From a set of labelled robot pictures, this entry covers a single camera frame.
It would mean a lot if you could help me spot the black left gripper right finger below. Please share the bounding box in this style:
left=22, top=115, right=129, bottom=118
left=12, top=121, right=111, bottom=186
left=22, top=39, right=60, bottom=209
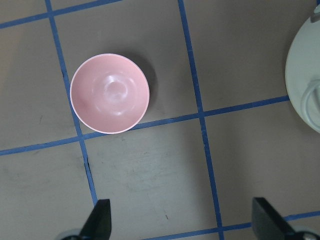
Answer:
left=251, top=197, right=320, bottom=240

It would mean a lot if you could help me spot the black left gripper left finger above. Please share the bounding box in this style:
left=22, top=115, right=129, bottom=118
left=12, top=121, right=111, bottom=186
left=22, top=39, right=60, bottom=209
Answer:
left=56, top=199, right=112, bottom=240

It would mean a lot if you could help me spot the pale green cooking pot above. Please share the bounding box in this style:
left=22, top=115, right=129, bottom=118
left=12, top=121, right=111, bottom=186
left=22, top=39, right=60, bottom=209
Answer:
left=285, top=5, right=320, bottom=132

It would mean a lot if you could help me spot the pink bowl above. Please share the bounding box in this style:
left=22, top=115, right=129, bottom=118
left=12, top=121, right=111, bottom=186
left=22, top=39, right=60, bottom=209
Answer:
left=69, top=53, right=150, bottom=134

